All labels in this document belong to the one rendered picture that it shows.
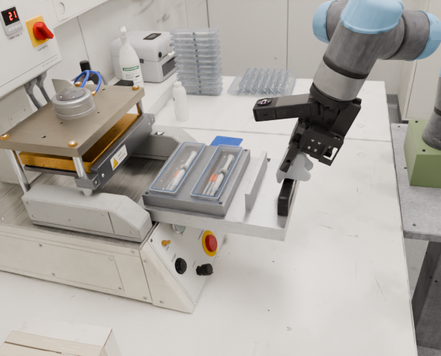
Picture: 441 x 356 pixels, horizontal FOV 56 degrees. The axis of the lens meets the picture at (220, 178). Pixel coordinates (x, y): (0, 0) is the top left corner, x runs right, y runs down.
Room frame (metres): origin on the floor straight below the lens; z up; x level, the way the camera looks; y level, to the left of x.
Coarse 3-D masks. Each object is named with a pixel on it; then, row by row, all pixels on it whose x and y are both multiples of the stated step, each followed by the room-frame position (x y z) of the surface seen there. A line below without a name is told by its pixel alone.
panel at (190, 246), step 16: (160, 224) 0.64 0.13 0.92; (160, 240) 0.61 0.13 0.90; (176, 240) 0.64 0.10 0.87; (192, 240) 0.67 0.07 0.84; (160, 256) 0.59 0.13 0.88; (176, 256) 0.61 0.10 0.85; (192, 256) 0.64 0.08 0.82; (208, 256) 0.68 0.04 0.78; (176, 272) 0.59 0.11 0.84; (192, 272) 0.62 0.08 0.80; (192, 288) 0.59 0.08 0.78
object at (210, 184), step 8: (216, 152) 0.76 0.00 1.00; (224, 152) 0.76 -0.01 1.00; (232, 152) 0.75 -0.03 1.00; (216, 160) 0.73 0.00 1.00; (224, 160) 0.72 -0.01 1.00; (232, 160) 0.72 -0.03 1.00; (208, 168) 0.70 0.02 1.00; (216, 168) 0.70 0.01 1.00; (224, 168) 0.70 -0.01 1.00; (232, 168) 0.69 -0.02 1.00; (208, 176) 0.67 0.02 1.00; (216, 176) 0.67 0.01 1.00; (224, 176) 0.67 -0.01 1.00; (200, 184) 0.65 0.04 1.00; (208, 184) 0.64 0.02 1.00; (216, 184) 0.64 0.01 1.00; (192, 192) 0.62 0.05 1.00; (200, 192) 0.62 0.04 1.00; (208, 192) 0.62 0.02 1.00; (216, 192) 0.62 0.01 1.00
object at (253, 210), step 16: (256, 160) 0.77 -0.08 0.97; (272, 160) 0.76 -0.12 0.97; (256, 176) 0.65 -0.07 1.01; (272, 176) 0.70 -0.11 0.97; (240, 192) 0.66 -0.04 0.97; (256, 192) 0.64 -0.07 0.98; (272, 192) 0.65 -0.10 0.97; (144, 208) 0.63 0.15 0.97; (160, 208) 0.63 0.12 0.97; (240, 208) 0.61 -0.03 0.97; (256, 208) 0.60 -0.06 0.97; (272, 208) 0.60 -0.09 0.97; (176, 224) 0.61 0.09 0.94; (192, 224) 0.60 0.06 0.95; (208, 224) 0.59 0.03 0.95; (224, 224) 0.58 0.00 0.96; (240, 224) 0.57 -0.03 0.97; (256, 224) 0.56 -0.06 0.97; (272, 224) 0.56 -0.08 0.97; (288, 224) 0.58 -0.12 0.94
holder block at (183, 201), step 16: (208, 160) 0.74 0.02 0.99; (240, 160) 0.73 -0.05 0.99; (192, 176) 0.69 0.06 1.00; (240, 176) 0.70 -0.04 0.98; (144, 192) 0.65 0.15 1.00; (224, 192) 0.63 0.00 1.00; (176, 208) 0.62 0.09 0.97; (192, 208) 0.61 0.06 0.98; (208, 208) 0.60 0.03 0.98; (224, 208) 0.59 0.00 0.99
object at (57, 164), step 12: (120, 120) 0.84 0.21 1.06; (132, 120) 0.84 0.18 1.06; (108, 132) 0.79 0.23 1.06; (120, 132) 0.78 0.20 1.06; (96, 144) 0.74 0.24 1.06; (108, 144) 0.74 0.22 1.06; (24, 156) 0.73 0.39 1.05; (36, 156) 0.72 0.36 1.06; (48, 156) 0.71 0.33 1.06; (60, 156) 0.71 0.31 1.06; (84, 156) 0.70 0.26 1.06; (96, 156) 0.69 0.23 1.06; (24, 168) 0.73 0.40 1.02; (36, 168) 0.72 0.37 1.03; (48, 168) 0.71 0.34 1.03; (60, 168) 0.70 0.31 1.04; (72, 168) 0.69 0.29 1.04
